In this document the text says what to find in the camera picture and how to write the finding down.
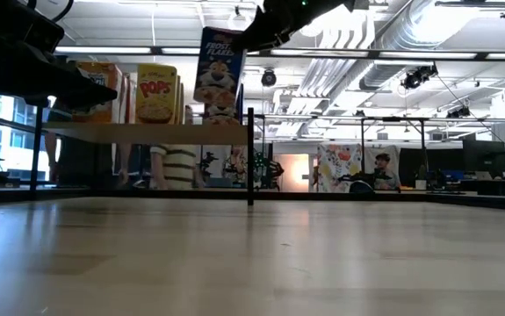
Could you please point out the dark window frame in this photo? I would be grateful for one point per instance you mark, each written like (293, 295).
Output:
(15, 127)

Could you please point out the black ceiling camera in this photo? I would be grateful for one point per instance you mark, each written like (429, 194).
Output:
(269, 78)

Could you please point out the white dome pendant lamp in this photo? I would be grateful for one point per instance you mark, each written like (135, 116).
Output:
(239, 19)

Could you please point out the person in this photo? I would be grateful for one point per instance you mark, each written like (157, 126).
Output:
(234, 164)
(386, 171)
(177, 164)
(76, 162)

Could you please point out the ceiling track fixture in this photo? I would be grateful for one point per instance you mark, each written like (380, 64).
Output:
(471, 4)

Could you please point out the black computer monitor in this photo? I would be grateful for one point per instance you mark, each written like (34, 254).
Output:
(482, 155)

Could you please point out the black metal table frame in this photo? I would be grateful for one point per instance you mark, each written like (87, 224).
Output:
(392, 119)

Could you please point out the black aluminium rig frame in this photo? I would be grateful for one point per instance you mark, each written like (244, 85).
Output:
(322, 195)

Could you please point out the blue bin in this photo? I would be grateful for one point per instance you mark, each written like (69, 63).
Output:
(454, 174)

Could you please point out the silver ceiling air duct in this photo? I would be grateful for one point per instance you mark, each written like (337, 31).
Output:
(410, 39)

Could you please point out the floral patterned curtain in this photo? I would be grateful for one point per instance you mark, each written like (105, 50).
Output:
(337, 167)

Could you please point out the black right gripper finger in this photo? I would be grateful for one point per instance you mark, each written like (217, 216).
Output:
(261, 35)

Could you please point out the long ceiling light fixture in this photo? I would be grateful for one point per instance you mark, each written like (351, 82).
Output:
(427, 55)
(103, 49)

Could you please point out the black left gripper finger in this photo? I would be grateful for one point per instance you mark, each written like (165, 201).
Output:
(37, 74)

